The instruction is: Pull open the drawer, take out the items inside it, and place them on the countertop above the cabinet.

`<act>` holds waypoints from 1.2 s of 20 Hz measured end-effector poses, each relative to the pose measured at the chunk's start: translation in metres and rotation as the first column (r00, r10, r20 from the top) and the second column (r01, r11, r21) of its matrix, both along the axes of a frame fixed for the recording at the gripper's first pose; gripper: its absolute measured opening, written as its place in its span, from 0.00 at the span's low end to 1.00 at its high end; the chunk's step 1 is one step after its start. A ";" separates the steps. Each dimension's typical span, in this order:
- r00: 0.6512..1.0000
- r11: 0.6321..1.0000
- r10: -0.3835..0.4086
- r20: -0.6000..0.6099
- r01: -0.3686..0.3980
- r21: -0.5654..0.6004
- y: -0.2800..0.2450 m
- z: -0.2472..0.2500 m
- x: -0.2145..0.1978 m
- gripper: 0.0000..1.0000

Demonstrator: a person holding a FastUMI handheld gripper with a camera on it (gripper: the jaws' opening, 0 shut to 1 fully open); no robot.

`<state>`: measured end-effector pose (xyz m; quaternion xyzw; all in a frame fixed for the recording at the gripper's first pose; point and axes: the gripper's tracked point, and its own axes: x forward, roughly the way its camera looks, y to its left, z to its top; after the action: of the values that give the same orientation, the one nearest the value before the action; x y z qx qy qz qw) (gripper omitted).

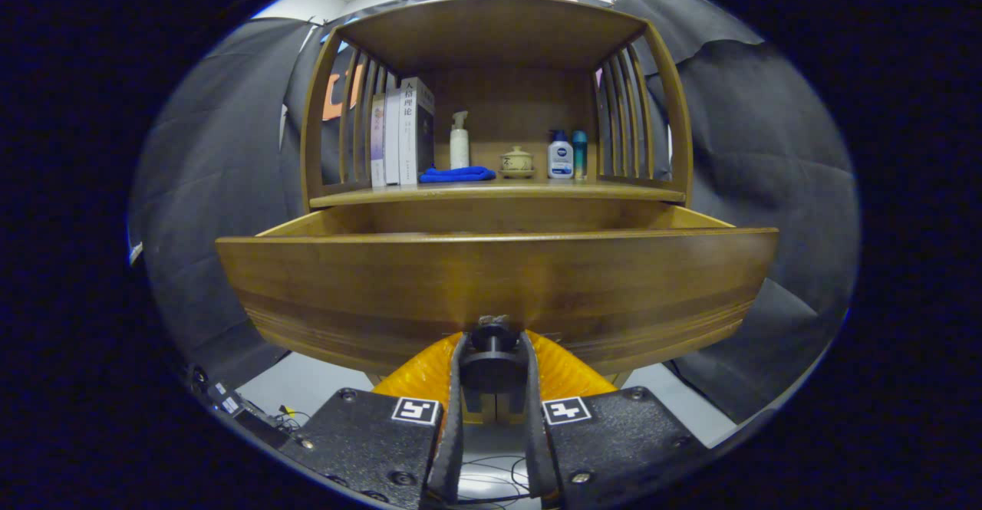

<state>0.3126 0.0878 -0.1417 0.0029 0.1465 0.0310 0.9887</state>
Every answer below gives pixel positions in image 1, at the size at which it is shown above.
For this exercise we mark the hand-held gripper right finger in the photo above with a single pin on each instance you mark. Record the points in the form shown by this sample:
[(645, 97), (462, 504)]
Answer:
[(614, 441)]

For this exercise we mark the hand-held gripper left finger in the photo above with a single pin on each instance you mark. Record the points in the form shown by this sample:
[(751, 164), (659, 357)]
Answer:
[(368, 441)]

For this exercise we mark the wooden drawer with black knob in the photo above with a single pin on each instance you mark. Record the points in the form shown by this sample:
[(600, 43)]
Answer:
[(383, 287)]

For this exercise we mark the wooden countertop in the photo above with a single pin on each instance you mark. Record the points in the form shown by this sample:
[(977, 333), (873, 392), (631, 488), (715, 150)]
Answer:
[(522, 189)]

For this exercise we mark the wooden cabinet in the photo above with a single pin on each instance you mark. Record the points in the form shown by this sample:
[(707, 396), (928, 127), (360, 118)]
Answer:
[(491, 34)]

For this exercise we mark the blue folded cloth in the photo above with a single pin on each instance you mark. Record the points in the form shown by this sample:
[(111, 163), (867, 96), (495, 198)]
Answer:
[(457, 175)]

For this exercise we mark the white bottle with navy cap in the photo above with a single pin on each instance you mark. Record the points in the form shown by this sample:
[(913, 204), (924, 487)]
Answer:
[(561, 159)]

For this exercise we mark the teal slim bottle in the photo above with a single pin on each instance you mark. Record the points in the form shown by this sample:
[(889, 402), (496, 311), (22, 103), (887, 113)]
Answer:
[(580, 156)]

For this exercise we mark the beige lidded tea cup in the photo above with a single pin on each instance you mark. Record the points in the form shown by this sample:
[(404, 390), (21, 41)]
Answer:
[(516, 162)]

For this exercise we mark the lilac spine book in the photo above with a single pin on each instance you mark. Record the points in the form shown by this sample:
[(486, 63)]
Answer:
[(378, 142)]

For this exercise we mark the white spine book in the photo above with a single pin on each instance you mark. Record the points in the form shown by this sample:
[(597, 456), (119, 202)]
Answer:
[(393, 138)]

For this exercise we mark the white pump bottle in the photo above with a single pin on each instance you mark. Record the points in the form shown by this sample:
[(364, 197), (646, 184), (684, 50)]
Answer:
[(459, 149)]

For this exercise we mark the grey book with portrait cover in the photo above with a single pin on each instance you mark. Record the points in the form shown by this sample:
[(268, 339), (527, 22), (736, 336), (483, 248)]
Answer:
[(418, 134)]

